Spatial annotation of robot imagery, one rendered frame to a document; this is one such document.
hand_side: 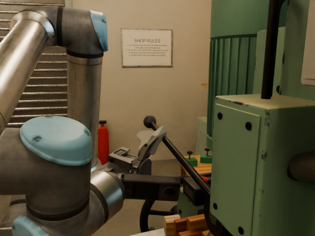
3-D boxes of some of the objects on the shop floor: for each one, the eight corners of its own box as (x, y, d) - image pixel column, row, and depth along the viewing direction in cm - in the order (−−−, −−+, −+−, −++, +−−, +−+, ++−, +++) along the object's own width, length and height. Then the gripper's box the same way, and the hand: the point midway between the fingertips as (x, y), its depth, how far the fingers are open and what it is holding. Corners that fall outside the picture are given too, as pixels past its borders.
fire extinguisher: (111, 163, 360) (109, 119, 347) (111, 168, 341) (109, 122, 329) (97, 164, 356) (94, 119, 344) (96, 170, 338) (94, 122, 326)
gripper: (85, 137, 52) (143, 111, 68) (89, 222, 58) (141, 180, 74) (121, 149, 48) (174, 118, 64) (121, 239, 54) (169, 190, 70)
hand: (166, 154), depth 68 cm, fingers open, 14 cm apart
